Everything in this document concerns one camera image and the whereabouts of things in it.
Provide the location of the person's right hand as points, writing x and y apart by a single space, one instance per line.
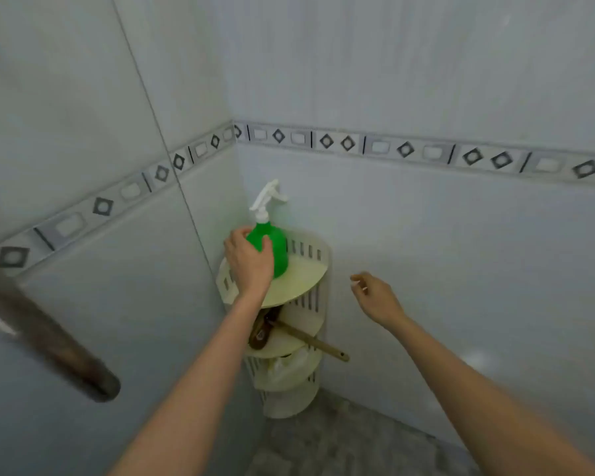
379 299

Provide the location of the person's left hand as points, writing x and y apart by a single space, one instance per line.
248 267

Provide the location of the person's right fingers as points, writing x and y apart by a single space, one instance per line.
362 281

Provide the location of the person's left thumb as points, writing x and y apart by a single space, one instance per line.
267 244

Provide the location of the green spray bottle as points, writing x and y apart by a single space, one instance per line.
279 250

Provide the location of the person's right forearm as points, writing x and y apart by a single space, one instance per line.
481 396

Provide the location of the person's left forearm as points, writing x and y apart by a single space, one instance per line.
203 386

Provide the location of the cream plastic corner shelf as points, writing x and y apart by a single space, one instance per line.
297 285

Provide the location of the white plastic bag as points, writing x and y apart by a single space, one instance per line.
290 366

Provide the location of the dark metal pipe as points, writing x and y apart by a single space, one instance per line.
49 337

